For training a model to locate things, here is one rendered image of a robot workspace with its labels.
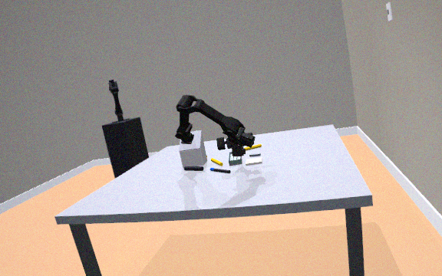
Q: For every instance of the keyboard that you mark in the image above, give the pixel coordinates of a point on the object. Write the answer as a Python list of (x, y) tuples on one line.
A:
[(234, 160)]

